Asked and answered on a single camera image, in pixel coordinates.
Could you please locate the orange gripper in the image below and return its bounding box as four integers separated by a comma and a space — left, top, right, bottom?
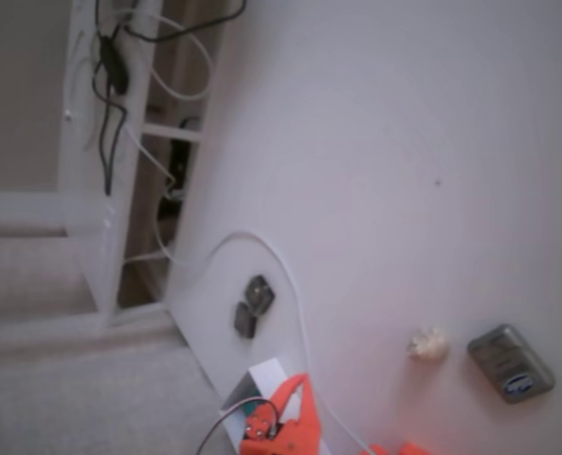
238, 373, 323, 455

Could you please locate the teal green rounded cube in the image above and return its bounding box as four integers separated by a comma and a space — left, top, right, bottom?
240, 396, 266, 416

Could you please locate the white cardboard bin box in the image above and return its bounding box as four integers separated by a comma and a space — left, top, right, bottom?
219, 358, 330, 455

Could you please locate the small cream bear figurine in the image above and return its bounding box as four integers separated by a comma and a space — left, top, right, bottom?
406, 324, 451, 364

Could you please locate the gray metal tin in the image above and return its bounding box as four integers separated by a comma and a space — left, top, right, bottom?
466, 323, 556, 405

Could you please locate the black boxy device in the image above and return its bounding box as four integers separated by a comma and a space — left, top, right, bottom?
169, 117, 201, 203

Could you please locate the black gripper motor wire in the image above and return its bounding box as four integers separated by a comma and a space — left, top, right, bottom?
197, 398, 281, 455

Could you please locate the long white cable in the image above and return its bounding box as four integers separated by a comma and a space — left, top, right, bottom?
169, 230, 372, 451

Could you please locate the white shelf frame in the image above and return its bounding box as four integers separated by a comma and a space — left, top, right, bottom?
0, 0, 229, 328

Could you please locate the looped thin white cable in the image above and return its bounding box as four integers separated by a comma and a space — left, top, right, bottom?
118, 9, 214, 103

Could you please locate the black cable with inline adapter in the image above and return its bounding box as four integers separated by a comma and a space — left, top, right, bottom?
92, 0, 248, 196

